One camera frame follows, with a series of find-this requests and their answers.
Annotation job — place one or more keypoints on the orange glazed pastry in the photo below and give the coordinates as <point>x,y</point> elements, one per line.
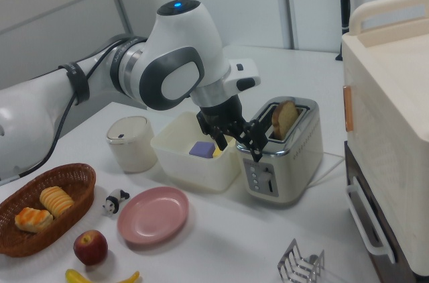
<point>33,220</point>

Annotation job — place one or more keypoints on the orange cabinet tab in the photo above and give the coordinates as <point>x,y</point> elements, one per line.
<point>348,108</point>

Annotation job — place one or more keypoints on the panda figurine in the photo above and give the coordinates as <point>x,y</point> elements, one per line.
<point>112,202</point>

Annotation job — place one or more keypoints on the red apple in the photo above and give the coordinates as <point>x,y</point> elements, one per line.
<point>90,247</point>

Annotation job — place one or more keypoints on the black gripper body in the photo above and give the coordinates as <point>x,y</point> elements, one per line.
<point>221,112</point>

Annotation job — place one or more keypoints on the toasted bread slice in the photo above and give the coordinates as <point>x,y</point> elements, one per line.
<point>285,118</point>

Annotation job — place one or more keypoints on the yellow banana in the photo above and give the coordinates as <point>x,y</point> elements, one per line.
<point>75,277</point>

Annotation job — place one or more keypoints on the white plastic bin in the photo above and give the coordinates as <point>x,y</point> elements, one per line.
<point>194,172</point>

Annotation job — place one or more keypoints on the purple block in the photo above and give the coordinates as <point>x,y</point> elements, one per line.
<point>201,149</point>

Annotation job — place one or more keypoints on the metal toast rack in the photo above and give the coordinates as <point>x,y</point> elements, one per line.
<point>298,263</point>

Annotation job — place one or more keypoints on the small white lidded canister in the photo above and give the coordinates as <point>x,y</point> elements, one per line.
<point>132,149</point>

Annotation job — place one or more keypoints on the pink plate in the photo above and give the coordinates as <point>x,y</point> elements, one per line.
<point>152,216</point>

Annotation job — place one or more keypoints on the striped yellow bread roll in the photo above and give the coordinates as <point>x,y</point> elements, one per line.
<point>57,200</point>

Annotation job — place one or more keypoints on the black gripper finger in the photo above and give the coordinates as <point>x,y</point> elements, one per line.
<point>256,139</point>
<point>220,139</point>

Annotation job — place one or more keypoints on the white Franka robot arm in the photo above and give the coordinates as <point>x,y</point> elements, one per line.
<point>187,28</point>

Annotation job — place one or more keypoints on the yellow block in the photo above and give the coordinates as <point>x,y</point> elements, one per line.
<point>218,153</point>

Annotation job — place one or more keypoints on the brown wicker basket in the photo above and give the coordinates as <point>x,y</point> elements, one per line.
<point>77,179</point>

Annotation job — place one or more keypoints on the black pole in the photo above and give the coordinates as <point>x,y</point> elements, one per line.
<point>344,1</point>

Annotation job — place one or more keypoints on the cream and chrome toaster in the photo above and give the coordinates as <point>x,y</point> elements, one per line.
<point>301,162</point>

